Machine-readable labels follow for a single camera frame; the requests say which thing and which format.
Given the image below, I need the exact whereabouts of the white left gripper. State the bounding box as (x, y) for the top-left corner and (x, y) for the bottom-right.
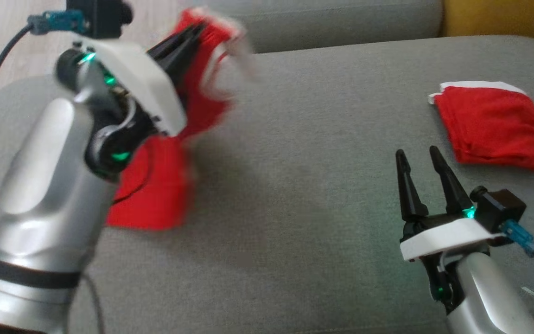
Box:
(72, 23), (205, 137)

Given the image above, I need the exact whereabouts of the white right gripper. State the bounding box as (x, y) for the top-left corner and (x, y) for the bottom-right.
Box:
(395, 146), (507, 263)

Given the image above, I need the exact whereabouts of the red jersey with grey print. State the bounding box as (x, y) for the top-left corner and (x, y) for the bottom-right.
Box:
(428, 81), (534, 175)

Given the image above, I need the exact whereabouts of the red garment with white trim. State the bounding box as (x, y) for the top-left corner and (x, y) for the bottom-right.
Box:
(105, 7), (256, 231)

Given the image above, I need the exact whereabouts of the grey sofa back cushion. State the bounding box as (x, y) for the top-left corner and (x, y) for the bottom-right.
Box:
(188, 0), (445, 54)

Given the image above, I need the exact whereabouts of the yellow cushion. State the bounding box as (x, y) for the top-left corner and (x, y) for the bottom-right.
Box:
(441, 0), (534, 52)

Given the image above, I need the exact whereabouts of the black right cable, blue plug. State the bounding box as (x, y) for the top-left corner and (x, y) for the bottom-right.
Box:
(500, 219), (534, 334)

